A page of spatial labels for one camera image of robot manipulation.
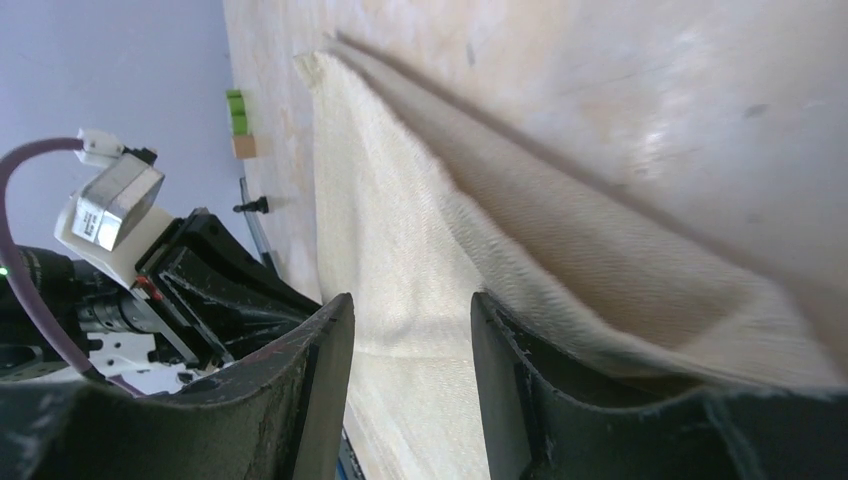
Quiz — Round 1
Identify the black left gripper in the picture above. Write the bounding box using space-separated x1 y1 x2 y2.
1 208 321 371

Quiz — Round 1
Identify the small tan block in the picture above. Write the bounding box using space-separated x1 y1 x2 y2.
231 134 258 160

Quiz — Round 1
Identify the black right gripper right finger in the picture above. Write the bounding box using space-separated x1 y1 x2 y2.
470 292 847 479

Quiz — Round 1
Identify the green white small package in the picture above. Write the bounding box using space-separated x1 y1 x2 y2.
225 89 250 135

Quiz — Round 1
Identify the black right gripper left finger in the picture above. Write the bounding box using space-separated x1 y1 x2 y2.
1 294 355 479

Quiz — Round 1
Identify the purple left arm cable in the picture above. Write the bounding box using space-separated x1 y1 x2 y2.
0 137 144 399

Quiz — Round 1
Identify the small black object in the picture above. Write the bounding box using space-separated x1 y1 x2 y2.
232 196 270 214

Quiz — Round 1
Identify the cream cloth napkin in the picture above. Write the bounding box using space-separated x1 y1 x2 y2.
294 39 847 479

